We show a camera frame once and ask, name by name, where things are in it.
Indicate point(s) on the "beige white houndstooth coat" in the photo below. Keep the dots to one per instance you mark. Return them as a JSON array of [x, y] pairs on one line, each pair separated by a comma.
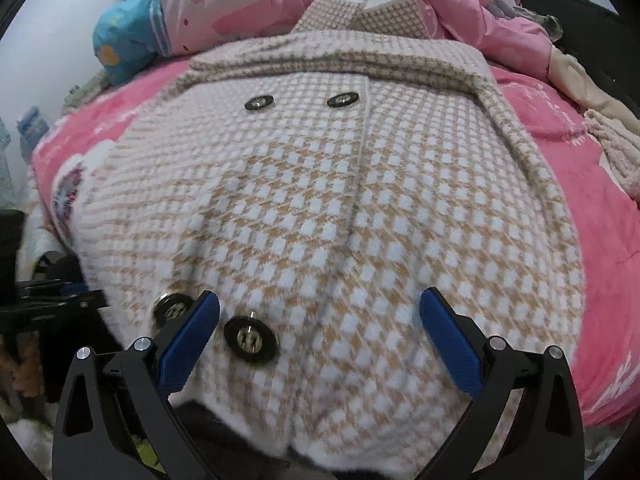
[[325, 210]]

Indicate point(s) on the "grey patterned garment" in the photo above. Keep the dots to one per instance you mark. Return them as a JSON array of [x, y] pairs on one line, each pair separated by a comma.
[[500, 7]]

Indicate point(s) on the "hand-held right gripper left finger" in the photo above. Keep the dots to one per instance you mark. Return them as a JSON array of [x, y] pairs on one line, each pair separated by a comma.
[[190, 345]]

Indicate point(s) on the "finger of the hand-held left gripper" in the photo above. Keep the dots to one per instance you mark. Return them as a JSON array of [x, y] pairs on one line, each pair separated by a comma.
[[60, 305]]

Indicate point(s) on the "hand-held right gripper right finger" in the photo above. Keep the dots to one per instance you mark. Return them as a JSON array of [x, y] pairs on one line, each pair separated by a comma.
[[450, 345]]

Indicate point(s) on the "cream knitted garment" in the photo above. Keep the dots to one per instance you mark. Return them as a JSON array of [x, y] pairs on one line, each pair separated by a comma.
[[620, 150]]

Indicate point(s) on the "green floral cloth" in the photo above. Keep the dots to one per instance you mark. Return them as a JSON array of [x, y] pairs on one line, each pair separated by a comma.
[[85, 92]]

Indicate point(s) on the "beige garment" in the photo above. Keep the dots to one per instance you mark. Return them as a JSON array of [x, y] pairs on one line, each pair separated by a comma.
[[575, 75]]

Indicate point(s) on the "black padded headboard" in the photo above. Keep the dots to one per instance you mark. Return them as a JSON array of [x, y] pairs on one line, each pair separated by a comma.
[[590, 15]]

